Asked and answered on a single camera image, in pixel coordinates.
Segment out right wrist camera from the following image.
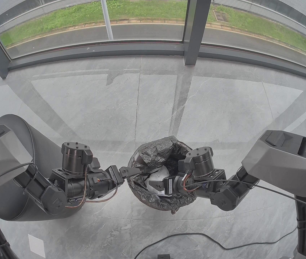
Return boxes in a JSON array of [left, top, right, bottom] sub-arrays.
[[178, 158, 190, 174]]

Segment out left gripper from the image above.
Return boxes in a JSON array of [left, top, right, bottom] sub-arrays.
[[88, 166, 124, 199]]

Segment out window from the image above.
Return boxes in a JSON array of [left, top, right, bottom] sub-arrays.
[[0, 0, 306, 81]]

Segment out dark grey round chair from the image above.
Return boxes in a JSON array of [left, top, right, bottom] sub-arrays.
[[0, 114, 87, 222]]

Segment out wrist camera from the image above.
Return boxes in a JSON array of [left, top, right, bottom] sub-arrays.
[[178, 158, 190, 174], [89, 158, 101, 172]]

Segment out white paper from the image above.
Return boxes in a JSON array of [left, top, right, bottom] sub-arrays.
[[145, 166, 171, 197]]

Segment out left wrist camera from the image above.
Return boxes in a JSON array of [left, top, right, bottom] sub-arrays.
[[89, 158, 101, 172]]

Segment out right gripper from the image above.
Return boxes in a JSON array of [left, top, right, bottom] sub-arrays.
[[148, 176, 186, 197]]

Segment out black plastic bag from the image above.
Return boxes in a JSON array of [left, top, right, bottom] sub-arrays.
[[127, 135, 196, 215]]

